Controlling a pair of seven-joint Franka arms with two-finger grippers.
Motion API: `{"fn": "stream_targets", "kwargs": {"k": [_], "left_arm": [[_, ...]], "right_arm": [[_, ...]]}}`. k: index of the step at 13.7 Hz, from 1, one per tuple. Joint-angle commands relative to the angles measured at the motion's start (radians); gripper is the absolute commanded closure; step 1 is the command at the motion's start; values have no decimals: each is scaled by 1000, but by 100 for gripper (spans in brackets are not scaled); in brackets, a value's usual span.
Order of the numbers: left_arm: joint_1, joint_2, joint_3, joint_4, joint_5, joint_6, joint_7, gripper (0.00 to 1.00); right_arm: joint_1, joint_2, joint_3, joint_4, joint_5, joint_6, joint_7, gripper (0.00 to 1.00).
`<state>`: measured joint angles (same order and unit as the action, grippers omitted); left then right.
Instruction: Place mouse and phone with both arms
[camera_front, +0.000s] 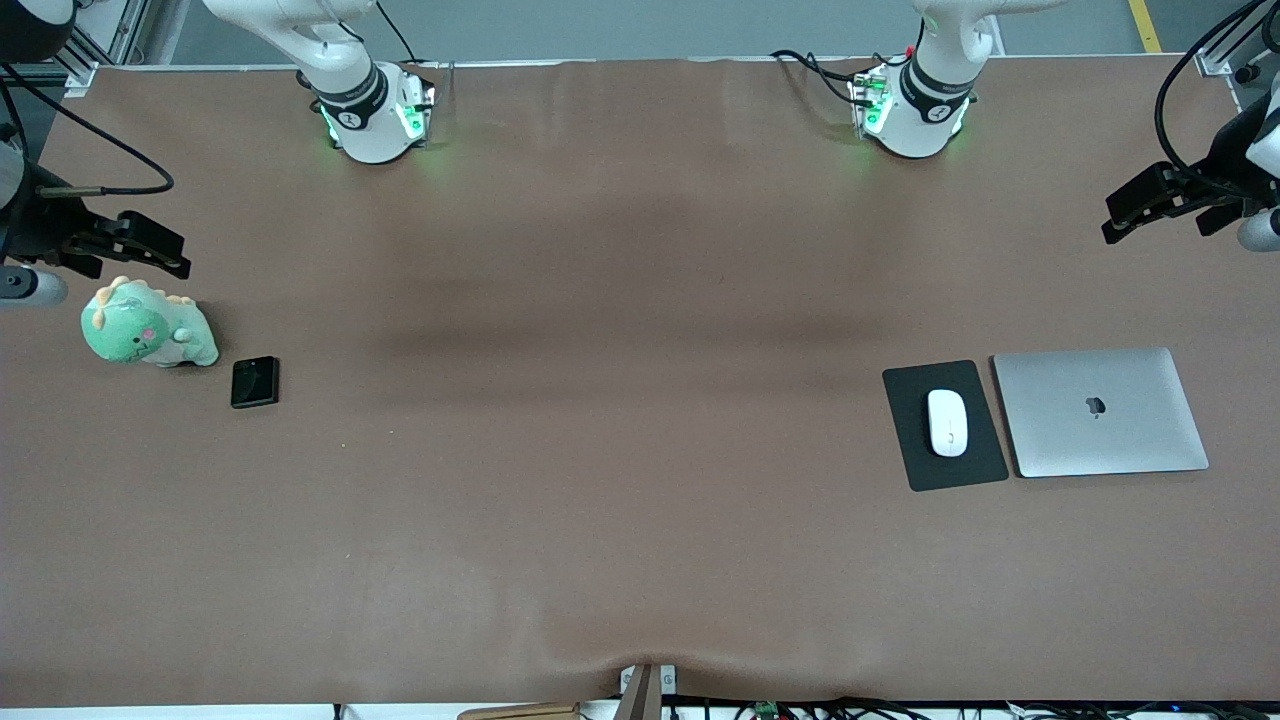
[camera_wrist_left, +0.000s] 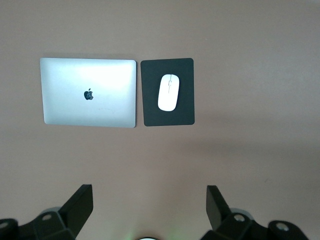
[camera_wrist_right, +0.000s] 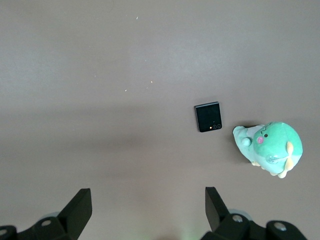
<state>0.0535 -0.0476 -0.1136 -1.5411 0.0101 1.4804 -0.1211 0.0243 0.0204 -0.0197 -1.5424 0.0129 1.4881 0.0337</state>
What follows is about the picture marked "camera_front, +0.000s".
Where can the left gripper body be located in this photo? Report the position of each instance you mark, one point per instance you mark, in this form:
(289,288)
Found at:
(1221,163)

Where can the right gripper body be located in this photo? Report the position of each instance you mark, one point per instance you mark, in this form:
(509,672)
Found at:
(42,228)

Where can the black phone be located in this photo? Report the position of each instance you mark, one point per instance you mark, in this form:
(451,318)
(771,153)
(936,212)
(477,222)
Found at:
(255,382)

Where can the white computer mouse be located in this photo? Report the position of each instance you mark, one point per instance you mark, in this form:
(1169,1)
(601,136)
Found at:
(947,422)

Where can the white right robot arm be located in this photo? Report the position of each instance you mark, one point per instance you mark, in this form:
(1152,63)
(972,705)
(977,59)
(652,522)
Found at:
(365,120)

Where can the black mouse pad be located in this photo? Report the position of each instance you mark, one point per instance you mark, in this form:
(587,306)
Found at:
(985,470)

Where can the green dinosaur plush toy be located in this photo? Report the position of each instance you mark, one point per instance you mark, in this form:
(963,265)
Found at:
(140,330)

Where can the silver closed laptop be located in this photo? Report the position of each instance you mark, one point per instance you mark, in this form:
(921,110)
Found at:
(1100,410)

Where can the brown table cover mat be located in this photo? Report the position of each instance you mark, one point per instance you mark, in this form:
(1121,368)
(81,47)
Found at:
(640,550)

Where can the brown wooden board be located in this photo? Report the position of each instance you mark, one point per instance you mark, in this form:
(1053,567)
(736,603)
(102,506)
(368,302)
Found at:
(520,712)

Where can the aluminium frame profile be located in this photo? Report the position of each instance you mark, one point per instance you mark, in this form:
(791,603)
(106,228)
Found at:
(1212,62)
(82,75)

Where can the small metal table bracket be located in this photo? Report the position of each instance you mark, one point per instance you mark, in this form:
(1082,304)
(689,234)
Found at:
(668,680)

